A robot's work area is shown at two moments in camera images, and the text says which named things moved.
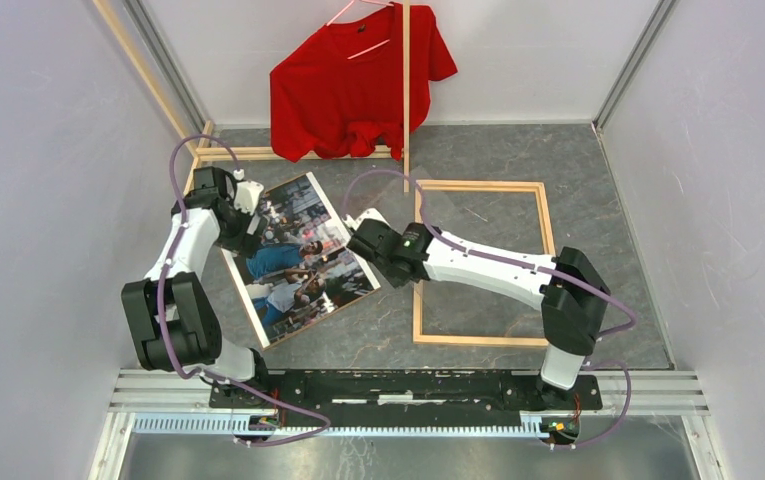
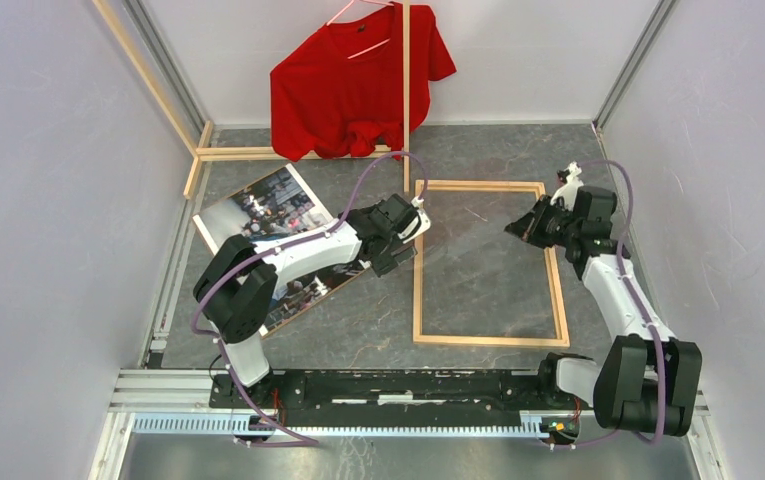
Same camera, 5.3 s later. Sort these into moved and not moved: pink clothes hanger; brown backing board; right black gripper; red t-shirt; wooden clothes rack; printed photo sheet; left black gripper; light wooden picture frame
Moved: printed photo sheet; brown backing board; right black gripper; left black gripper
Not moved: red t-shirt; wooden clothes rack; light wooden picture frame; pink clothes hanger
